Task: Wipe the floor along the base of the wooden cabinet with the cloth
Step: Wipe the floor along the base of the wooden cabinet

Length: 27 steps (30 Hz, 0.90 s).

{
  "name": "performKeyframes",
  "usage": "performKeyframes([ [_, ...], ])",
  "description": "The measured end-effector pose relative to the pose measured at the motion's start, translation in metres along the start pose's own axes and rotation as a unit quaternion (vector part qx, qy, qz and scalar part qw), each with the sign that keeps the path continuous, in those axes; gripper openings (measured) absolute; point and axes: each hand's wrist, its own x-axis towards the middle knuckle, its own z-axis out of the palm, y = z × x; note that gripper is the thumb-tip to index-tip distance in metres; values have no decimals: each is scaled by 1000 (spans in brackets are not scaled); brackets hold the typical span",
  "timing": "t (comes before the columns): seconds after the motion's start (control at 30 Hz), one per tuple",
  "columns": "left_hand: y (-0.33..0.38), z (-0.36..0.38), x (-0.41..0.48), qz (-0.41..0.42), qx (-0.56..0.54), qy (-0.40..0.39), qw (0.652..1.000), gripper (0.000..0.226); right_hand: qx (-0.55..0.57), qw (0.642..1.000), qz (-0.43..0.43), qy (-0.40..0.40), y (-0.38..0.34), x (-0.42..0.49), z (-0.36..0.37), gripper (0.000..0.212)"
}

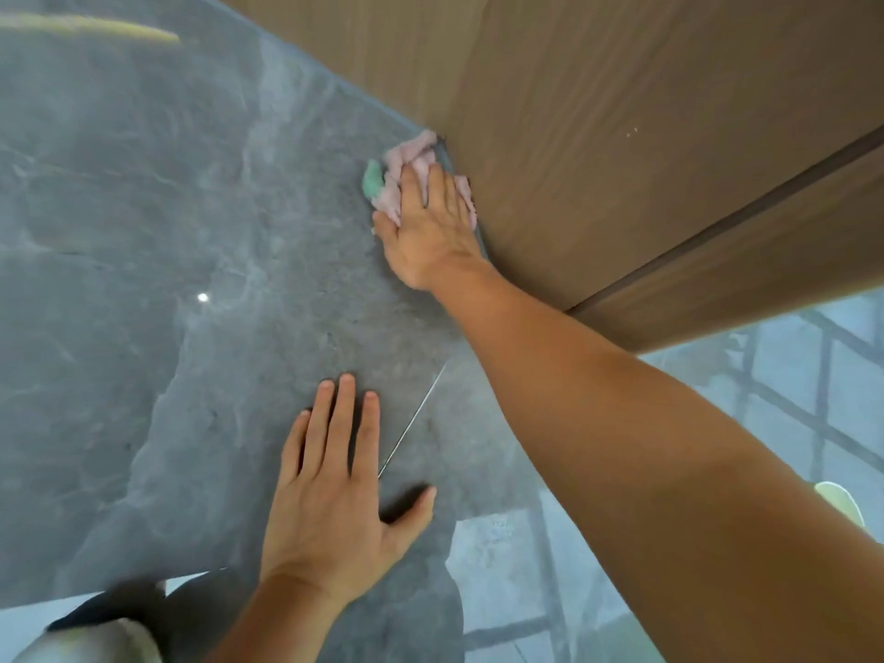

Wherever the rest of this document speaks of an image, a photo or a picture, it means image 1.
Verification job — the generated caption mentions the pale shoe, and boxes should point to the pale shoe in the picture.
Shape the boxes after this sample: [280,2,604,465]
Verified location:
[12,617,164,663]
[814,481,866,530]

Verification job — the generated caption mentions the black trousers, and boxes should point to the black trousers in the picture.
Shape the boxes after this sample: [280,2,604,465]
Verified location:
[45,568,267,663]

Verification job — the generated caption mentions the yellow strip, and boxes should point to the yellow strip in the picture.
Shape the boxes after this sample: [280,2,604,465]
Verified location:
[0,12,181,44]

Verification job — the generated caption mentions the person's left hand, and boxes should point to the person's left hand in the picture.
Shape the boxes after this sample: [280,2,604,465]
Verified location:
[259,373,438,608]

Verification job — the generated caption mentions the person's right forearm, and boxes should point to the person's right forearm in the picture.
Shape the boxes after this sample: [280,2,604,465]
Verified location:
[423,257,884,663]

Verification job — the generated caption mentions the pink and green cleaning cloth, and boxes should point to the pink and green cleaning cloth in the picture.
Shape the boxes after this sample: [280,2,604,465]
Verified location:
[362,128,479,233]

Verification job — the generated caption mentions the brown wooden cabinet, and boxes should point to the brown wooden cabinet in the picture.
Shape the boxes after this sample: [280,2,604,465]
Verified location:
[207,0,884,355]

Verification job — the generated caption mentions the person's right hand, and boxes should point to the person's right hand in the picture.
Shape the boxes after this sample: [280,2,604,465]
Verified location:
[372,163,486,292]

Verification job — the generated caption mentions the person's left forearm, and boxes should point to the person's left forearm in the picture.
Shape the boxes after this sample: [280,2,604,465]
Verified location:
[206,568,348,663]

